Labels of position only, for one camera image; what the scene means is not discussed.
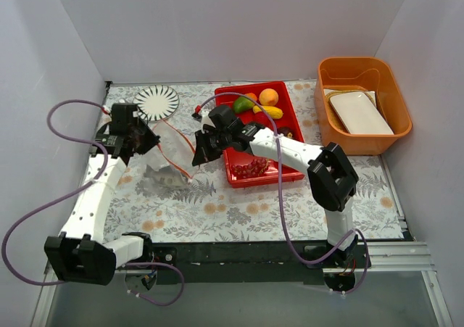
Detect clear zip top bag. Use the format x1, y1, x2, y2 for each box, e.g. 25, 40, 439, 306
141, 120, 198, 191

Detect red grape bunch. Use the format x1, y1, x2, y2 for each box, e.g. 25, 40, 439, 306
231, 157, 270, 179

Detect grey plastic fish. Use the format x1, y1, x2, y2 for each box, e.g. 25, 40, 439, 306
144, 165, 189, 189

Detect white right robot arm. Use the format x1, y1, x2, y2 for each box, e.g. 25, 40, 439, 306
192, 105, 359, 268

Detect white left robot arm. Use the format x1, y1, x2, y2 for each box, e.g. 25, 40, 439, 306
44, 103, 160, 286

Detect floral patterned table mat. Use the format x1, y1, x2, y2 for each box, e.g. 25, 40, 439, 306
103, 80, 404, 243

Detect red fruit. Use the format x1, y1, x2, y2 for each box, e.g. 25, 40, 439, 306
253, 112, 270, 127

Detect green red mango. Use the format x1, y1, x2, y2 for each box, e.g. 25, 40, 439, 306
233, 96, 255, 114

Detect red plastic tray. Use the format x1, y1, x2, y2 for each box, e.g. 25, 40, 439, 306
215, 81, 309, 188

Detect striped round plate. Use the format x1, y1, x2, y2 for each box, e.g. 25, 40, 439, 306
133, 85, 180, 122

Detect orange peach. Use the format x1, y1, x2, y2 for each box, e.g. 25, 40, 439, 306
258, 88, 279, 107

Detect dark purple passion fruit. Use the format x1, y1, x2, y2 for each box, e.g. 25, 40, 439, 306
277, 126, 295, 139

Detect white rectangular plate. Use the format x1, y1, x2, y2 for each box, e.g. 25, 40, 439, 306
326, 90, 394, 136

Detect orange plastic basin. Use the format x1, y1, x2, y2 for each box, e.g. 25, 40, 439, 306
314, 57, 413, 155

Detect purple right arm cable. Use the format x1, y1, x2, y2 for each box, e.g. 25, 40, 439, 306
191, 92, 371, 294

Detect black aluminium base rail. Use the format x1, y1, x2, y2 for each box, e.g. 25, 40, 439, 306
45, 232, 436, 286

